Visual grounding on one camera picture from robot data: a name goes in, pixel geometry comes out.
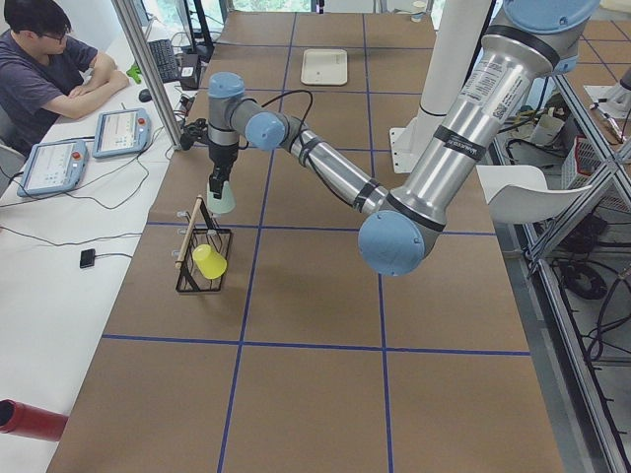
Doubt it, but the red cylinder bottle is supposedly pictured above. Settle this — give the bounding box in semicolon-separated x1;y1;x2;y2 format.
1;399;68;441

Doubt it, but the near blue teach pendant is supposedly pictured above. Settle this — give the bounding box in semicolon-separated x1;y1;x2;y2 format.
17;139;89;198

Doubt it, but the white paper cup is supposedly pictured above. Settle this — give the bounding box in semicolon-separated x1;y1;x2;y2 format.
410;0;428;23

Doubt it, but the black computer mouse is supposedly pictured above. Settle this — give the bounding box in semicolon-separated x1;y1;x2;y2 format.
138;89;152;102

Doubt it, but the blue teach pendant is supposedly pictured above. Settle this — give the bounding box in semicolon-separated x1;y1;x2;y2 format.
92;107;151;159
17;139;89;198

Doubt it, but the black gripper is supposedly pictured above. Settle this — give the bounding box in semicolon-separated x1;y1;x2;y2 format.
207;144;238;198

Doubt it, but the pale green plastic cup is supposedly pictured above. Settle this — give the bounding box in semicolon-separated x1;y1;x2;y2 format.
206;181;236;215

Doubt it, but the yellow plastic cup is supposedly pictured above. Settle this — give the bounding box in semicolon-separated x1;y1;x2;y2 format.
192;244;228;280

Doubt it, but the small black puck device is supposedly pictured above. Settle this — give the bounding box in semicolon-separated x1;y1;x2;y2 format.
79;248;97;269

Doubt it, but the black wire cup rack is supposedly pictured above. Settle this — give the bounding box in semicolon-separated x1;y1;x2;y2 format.
175;196;233;294

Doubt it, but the aluminium frame post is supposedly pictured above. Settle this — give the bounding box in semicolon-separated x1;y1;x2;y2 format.
111;0;181;151

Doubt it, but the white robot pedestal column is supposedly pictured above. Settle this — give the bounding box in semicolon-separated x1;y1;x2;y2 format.
389;0;496;174

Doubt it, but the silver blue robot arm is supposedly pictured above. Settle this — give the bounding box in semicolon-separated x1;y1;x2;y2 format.
208;1;598;276

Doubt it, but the green toy object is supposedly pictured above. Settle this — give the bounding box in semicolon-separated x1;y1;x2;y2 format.
126;64;142;84

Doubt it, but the seated man in blue shirt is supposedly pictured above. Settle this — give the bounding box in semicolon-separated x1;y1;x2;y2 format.
1;1;129;157

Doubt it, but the cream rabbit print tray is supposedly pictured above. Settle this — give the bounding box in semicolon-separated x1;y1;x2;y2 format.
301;48;348;86

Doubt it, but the far blue teach pendant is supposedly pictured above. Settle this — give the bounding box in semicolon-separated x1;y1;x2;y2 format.
92;107;151;159

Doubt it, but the black keyboard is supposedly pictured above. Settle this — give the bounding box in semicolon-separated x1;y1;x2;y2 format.
148;39;179;83

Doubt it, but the black power adapter box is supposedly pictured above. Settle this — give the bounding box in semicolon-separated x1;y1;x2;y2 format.
178;54;201;91

